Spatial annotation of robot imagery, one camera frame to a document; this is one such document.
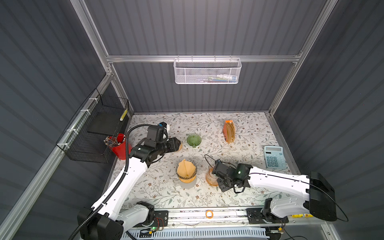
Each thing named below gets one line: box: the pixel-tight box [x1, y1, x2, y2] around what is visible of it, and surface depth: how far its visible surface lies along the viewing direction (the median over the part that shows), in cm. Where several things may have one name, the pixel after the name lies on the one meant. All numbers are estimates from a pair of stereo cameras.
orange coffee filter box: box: [223, 120, 236, 131], surface depth 101 cm
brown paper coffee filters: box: [223, 120, 236, 144], surface depth 101 cm
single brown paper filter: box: [177, 158, 197, 178], surface depth 79 cm
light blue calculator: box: [264, 146, 287, 169], surface depth 95 cm
